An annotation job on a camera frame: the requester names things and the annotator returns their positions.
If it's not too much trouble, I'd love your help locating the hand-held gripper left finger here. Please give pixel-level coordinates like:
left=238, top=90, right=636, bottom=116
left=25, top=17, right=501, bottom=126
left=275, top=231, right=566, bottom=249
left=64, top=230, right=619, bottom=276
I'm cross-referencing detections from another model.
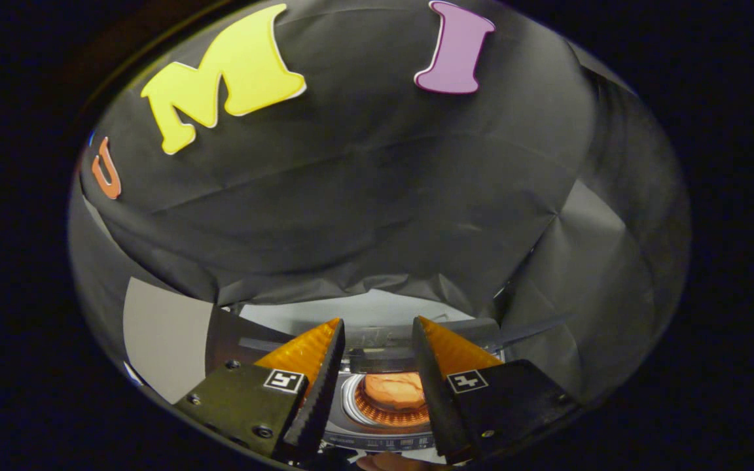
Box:
left=174, top=317, right=347, bottom=462

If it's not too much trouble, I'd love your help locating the grey washing machine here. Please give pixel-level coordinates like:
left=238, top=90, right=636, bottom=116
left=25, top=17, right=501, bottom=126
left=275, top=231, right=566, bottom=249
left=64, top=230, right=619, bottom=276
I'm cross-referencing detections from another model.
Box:
left=321, top=370, right=440, bottom=452

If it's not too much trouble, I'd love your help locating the orange polo shirt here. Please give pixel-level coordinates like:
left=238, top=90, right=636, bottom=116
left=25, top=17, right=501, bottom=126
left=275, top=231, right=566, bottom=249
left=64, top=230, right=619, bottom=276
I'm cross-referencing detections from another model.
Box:
left=364, top=372, right=427, bottom=411

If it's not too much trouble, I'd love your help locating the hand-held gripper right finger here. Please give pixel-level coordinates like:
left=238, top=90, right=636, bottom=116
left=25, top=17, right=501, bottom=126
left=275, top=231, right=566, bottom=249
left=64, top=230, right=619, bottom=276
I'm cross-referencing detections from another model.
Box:
left=411, top=315, right=582, bottom=465

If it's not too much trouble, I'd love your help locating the black backdrop cloth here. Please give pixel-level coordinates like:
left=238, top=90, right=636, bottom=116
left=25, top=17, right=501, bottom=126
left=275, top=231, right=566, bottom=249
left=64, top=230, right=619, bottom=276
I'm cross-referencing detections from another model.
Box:
left=69, top=0, right=692, bottom=406

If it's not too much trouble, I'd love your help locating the dark washing machine lid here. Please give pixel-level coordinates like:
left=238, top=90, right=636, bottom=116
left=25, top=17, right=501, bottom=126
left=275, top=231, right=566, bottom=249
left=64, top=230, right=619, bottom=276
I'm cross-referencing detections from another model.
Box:
left=343, top=319, right=503, bottom=375

